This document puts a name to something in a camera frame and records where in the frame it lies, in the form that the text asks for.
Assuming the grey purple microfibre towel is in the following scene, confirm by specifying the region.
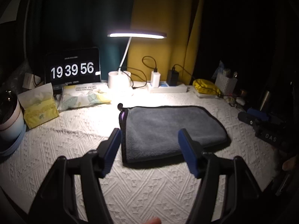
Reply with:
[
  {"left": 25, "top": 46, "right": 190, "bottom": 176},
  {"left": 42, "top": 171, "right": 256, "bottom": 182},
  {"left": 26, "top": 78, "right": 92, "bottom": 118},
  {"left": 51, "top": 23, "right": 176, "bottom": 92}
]
[{"left": 118, "top": 104, "right": 231, "bottom": 165}]

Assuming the person's right hand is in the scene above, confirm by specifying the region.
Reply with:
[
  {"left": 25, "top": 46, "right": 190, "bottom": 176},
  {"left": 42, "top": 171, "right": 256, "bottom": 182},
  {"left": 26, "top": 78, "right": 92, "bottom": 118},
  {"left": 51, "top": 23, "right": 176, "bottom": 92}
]
[{"left": 282, "top": 157, "right": 296, "bottom": 171}]

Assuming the person's left hand thumb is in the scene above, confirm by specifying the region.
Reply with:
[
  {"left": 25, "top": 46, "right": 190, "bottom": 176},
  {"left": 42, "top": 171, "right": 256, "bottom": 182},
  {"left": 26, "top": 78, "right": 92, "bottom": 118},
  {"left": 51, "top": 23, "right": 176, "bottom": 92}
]
[{"left": 143, "top": 217, "right": 162, "bottom": 224}]

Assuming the white perforated basket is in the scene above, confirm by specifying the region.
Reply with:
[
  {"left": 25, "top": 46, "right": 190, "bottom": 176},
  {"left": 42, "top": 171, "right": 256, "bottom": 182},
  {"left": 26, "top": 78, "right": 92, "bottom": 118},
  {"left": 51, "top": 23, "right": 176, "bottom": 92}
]
[{"left": 215, "top": 73, "right": 238, "bottom": 95}]

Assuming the white textured table cloth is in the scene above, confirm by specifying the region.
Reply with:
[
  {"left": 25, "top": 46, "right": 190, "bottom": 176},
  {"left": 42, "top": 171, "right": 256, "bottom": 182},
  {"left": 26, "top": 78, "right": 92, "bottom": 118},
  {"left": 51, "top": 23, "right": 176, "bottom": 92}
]
[{"left": 1, "top": 89, "right": 276, "bottom": 223}]

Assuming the yellow plastic bag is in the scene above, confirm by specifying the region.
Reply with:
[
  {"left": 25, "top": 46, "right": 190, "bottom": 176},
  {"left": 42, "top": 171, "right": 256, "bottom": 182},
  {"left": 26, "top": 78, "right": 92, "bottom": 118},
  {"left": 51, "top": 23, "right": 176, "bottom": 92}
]
[{"left": 193, "top": 79, "right": 221, "bottom": 96}]

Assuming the yellow tissue pack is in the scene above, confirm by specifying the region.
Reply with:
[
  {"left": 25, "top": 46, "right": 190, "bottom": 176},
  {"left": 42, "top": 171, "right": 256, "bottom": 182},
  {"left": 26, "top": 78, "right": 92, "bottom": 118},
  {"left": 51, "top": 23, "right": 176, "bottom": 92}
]
[{"left": 18, "top": 83, "right": 59, "bottom": 129}]

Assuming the face towel soft pack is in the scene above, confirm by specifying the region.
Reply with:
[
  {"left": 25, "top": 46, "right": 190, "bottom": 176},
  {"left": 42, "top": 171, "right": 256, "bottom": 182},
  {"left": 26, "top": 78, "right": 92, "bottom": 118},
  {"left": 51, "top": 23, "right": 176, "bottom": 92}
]
[{"left": 58, "top": 83, "right": 112, "bottom": 112}]

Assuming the small white box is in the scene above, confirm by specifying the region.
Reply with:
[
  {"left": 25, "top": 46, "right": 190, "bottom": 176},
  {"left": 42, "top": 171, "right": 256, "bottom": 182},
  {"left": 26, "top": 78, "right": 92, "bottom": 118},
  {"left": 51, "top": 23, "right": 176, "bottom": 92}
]
[{"left": 22, "top": 72, "right": 41, "bottom": 90}]

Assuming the black charger plug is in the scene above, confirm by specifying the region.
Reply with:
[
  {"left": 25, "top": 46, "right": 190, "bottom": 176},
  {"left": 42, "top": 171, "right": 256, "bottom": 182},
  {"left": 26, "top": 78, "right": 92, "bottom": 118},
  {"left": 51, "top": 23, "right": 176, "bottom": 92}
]
[{"left": 166, "top": 69, "right": 179, "bottom": 86}]

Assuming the white power strip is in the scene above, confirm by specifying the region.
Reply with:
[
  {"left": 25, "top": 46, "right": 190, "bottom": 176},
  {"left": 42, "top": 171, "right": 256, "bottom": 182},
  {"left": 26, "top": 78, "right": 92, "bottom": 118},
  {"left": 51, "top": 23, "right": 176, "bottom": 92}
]
[{"left": 147, "top": 81, "right": 187, "bottom": 94}]

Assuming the tablet showing flip clock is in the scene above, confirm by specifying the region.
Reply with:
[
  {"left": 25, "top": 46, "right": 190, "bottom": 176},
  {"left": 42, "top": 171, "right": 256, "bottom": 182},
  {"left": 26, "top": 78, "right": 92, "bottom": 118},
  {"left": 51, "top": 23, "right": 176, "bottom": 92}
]
[{"left": 45, "top": 47, "right": 101, "bottom": 90}]

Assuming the white desk lamp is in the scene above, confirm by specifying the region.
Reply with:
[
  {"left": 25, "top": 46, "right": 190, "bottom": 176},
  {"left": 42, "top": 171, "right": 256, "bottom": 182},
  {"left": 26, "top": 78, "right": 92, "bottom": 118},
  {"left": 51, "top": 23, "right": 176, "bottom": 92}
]
[{"left": 106, "top": 30, "right": 167, "bottom": 91}]

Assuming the white charger plug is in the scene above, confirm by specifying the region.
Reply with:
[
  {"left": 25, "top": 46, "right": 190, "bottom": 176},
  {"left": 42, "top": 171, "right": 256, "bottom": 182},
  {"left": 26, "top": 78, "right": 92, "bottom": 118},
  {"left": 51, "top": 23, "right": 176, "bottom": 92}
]
[{"left": 150, "top": 70, "right": 161, "bottom": 88}]

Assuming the yellow curtain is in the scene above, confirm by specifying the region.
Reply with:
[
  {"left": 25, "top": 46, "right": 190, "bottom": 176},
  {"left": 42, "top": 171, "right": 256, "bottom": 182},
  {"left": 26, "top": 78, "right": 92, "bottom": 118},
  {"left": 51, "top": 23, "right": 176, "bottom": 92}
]
[{"left": 128, "top": 0, "right": 204, "bottom": 84}]

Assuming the teal curtain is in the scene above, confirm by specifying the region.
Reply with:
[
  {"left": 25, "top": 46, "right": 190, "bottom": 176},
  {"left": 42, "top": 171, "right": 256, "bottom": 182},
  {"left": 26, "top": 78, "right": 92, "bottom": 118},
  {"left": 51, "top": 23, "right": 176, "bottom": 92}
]
[{"left": 64, "top": 0, "right": 134, "bottom": 80}]

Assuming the black cable white charger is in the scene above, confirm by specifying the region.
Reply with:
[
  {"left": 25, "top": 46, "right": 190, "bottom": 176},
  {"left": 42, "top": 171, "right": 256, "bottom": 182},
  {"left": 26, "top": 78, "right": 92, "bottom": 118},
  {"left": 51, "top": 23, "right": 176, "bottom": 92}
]
[{"left": 141, "top": 56, "right": 158, "bottom": 72}]

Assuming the black cable to lamp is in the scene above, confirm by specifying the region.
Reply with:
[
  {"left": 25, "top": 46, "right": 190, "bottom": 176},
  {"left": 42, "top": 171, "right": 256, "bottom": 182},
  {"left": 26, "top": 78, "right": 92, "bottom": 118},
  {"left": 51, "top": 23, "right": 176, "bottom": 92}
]
[{"left": 118, "top": 66, "right": 148, "bottom": 90}]

